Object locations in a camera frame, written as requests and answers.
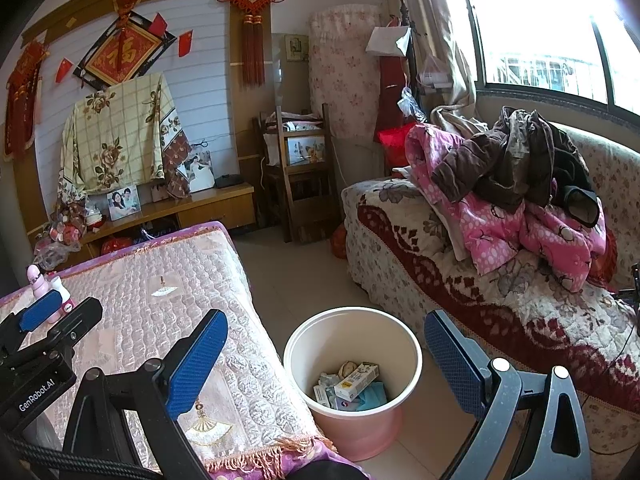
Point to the red pillow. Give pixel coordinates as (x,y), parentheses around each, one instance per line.
(393,142)

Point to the beige cloth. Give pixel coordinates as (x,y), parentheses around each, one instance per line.
(346,369)

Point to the pink floral blanket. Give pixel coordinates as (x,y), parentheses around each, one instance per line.
(489,235)

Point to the blue snack bag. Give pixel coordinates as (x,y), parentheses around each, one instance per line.
(372,397)

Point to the dark clothes pile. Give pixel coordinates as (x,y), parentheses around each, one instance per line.
(522,157)

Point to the floral yellow draped cloth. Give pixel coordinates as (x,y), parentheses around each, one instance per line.
(130,133)

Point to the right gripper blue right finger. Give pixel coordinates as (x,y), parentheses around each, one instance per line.
(462,362)

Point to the window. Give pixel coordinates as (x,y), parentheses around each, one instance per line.
(578,50)

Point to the white trash bin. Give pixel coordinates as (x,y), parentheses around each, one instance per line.
(318,348)

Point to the white green milk carton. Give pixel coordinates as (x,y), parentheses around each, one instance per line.
(350,387)

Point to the blue white toothpaste box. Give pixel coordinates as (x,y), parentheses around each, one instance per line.
(344,405)

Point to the green white medicine box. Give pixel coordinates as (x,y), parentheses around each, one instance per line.
(324,395)

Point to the red chinese knot decoration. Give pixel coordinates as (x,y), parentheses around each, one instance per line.
(252,39)

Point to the framed fu character picture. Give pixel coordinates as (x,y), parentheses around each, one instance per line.
(126,50)

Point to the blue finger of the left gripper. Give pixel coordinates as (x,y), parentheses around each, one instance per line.
(77,324)
(30,318)

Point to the white pill bottle pink label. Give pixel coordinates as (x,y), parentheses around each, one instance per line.
(67,301)

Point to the wooden tv cabinet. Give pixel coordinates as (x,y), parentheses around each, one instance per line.
(232,206)

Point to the wooden chair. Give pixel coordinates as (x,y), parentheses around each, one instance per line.
(297,174)

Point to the framed couple photo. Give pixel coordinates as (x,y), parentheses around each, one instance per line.
(123,203)

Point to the pink thermos bottle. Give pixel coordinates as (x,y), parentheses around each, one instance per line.
(37,281)

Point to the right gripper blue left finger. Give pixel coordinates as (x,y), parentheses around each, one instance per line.
(189,362)

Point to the floral sofa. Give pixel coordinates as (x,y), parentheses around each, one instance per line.
(400,253)

